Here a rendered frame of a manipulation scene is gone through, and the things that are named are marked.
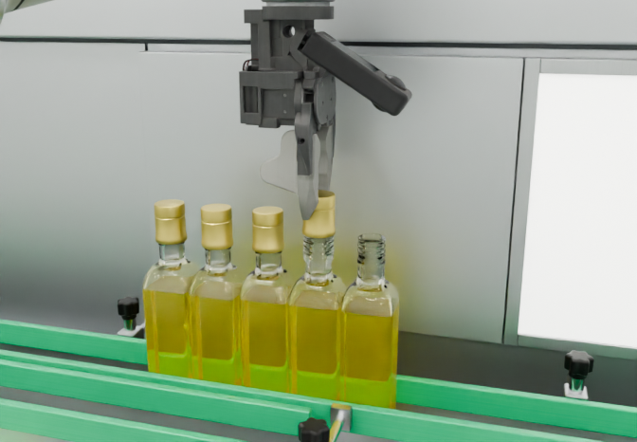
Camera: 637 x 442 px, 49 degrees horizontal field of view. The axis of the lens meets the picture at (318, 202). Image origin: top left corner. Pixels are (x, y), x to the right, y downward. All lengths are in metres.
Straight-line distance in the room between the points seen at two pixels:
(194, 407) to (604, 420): 0.44
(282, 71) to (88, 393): 0.43
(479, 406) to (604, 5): 0.45
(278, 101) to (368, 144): 0.17
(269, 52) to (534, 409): 0.47
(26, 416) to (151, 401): 0.13
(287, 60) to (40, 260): 0.57
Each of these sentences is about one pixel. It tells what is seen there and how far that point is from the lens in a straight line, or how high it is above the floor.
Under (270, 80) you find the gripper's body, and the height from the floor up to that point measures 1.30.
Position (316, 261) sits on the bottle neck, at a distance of 0.74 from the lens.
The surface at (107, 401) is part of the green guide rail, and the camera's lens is 0.87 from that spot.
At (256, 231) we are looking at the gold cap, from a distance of 0.75.
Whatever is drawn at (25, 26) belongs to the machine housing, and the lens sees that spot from 1.03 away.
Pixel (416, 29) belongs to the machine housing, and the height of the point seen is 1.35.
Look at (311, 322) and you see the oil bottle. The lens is 0.75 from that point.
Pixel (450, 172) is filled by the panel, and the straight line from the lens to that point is 0.82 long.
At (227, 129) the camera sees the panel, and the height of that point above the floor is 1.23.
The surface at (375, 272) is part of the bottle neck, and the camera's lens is 0.73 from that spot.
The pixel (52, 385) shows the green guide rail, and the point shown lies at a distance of 0.90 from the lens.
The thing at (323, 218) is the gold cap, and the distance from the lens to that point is 0.72.
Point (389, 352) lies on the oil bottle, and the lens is 0.75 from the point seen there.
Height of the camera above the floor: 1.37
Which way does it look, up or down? 15 degrees down
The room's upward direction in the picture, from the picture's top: straight up
